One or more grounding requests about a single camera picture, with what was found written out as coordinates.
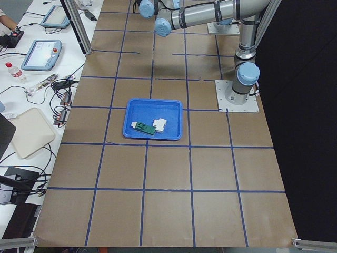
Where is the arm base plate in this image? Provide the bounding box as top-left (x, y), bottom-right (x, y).
top-left (215, 80), bottom-right (260, 113)
top-left (207, 20), bottom-right (240, 36)

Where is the person forearm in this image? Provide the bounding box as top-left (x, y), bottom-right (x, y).
top-left (0, 9), bottom-right (17, 31)

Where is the teach pendant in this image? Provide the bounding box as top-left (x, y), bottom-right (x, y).
top-left (21, 40), bottom-right (62, 71)
top-left (40, 5), bottom-right (70, 29)

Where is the black laptop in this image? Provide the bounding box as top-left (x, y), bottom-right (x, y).
top-left (0, 114), bottom-right (16, 157)

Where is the far teach pendant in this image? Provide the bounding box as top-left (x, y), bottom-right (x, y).
top-left (40, 5), bottom-right (70, 29)

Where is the beige plastic tray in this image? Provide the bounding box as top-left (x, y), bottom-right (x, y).
top-left (10, 108), bottom-right (55, 158)

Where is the near teach pendant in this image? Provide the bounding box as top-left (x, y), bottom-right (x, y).
top-left (21, 40), bottom-right (62, 71)

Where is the black joystick box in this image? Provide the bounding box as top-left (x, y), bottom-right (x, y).
top-left (1, 30), bottom-right (24, 48)

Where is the green terminal block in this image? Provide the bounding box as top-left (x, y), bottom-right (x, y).
top-left (131, 122), bottom-right (156, 135)

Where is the blue plastic tray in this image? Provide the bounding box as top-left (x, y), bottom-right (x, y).
top-left (123, 98), bottom-right (183, 141)

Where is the black power adapter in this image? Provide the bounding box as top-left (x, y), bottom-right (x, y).
top-left (84, 11), bottom-right (97, 21)

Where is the aluminium frame post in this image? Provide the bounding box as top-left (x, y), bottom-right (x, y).
top-left (60, 0), bottom-right (92, 55)

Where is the white circuit breaker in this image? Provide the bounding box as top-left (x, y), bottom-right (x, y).
top-left (152, 118), bottom-right (167, 133)

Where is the plastic water bottle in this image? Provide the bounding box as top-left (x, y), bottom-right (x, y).
top-left (5, 62), bottom-right (28, 83)

